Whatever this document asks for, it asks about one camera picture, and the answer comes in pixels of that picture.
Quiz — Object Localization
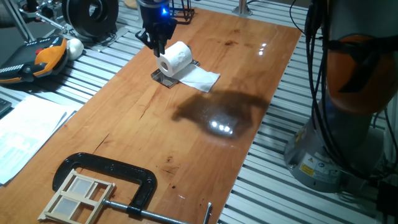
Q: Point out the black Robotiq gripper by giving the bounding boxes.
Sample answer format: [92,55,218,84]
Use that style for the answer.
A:
[135,0,178,58]

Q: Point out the white toilet paper roll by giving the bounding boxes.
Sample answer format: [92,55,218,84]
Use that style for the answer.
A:
[155,40,221,93]

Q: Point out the metal paper roll holder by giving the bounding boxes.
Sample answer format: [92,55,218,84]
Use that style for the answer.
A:
[150,59,201,90]

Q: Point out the white ball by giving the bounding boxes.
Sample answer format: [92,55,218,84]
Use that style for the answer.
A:
[67,38,85,61]

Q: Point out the black round spool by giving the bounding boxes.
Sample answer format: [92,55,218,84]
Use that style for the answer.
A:
[61,0,119,40]

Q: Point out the orange black teach pendant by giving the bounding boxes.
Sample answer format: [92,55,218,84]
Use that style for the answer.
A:
[0,35,69,85]

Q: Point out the black C-clamp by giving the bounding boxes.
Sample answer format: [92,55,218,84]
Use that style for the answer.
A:
[52,152,213,224]

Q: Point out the metal tripod stand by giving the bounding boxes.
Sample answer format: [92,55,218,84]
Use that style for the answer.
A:
[2,0,68,43]

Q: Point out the white printed paper sheets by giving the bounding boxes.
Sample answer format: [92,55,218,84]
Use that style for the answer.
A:
[0,95,77,186]

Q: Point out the metal base plate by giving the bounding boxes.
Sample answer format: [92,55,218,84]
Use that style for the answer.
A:
[63,26,130,53]

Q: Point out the metal post with foot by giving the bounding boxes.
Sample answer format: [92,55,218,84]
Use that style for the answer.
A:
[232,0,253,17]

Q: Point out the small wooden window frame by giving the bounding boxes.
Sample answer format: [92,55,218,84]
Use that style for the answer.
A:
[37,169,116,224]

